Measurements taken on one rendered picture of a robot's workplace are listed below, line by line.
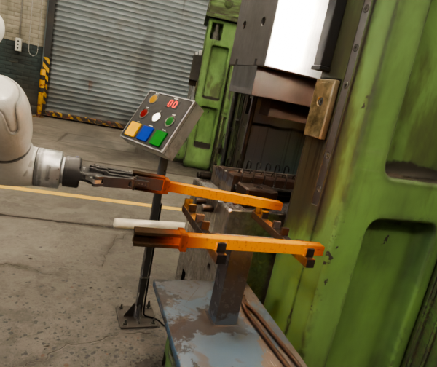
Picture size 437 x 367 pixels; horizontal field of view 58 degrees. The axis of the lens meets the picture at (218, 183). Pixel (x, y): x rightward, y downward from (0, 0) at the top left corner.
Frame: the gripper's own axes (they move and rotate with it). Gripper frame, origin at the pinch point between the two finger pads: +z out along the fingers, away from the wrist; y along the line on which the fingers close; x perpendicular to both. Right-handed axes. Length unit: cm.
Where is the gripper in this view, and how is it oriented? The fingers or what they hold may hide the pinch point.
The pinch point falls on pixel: (148, 182)
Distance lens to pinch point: 101.2
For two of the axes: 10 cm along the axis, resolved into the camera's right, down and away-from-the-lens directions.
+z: 9.4, 1.4, 3.2
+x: 2.1, -9.5, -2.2
